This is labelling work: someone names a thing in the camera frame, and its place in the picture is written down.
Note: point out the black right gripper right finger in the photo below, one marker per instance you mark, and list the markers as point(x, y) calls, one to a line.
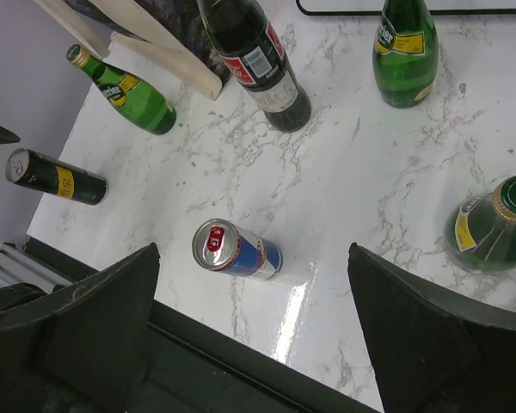
point(432, 350)

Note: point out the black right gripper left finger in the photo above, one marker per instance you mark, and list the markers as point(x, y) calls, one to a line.
point(83, 340)

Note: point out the Red Bull can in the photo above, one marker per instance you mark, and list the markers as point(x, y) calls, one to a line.
point(221, 246)

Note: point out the green perrier bottle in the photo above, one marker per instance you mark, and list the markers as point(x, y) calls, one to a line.
point(405, 55)
point(480, 233)
point(132, 97)

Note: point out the beige canvas tote bag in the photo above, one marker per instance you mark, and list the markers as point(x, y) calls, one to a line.
point(151, 39)

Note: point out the Coca-Cola glass bottle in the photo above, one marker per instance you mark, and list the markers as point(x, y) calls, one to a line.
point(249, 46)

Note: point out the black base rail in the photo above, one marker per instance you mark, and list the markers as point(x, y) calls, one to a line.
point(185, 366)

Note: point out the small whiteboard black frame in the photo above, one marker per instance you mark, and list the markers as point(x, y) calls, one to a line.
point(435, 7)

